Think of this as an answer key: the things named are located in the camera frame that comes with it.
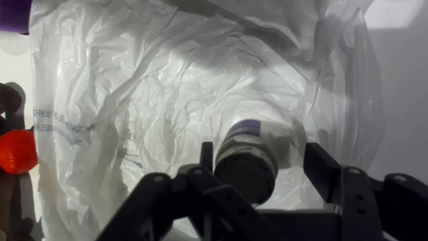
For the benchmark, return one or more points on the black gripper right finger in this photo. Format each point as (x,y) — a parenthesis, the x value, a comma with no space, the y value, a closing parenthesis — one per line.
(334,182)

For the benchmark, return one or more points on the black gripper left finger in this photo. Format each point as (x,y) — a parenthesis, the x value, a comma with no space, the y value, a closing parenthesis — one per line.
(209,201)

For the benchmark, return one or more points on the silver cap jar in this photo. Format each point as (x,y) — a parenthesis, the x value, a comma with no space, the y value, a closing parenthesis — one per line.
(249,155)

